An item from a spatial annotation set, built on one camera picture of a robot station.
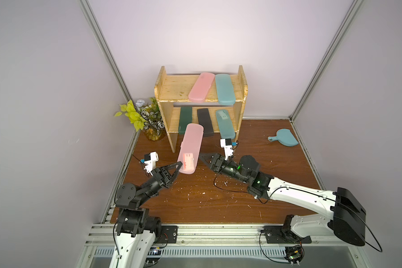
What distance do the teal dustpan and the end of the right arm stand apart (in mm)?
572

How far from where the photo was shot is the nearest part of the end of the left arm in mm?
543

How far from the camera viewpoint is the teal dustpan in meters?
1.09
